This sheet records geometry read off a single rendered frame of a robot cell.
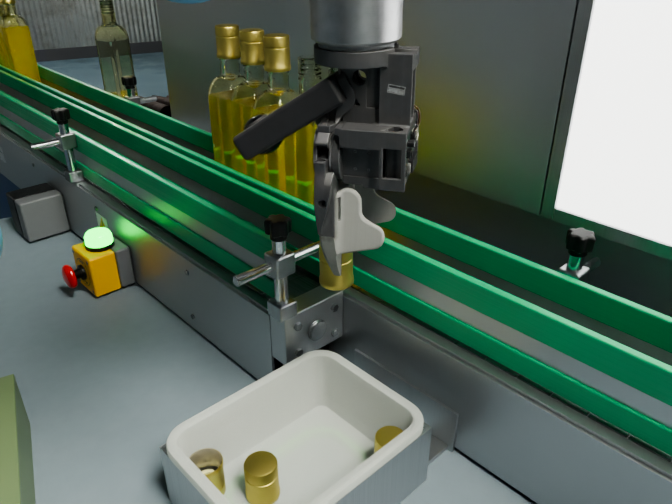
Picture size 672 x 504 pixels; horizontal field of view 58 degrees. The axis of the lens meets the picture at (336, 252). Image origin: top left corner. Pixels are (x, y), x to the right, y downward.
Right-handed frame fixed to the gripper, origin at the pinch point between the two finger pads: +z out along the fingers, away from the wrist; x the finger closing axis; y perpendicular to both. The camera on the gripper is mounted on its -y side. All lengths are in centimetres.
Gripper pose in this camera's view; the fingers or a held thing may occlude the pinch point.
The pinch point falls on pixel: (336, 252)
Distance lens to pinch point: 60.1
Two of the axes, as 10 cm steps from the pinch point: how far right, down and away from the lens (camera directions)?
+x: 2.7, -4.7, 8.4
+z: 0.2, 8.7, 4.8
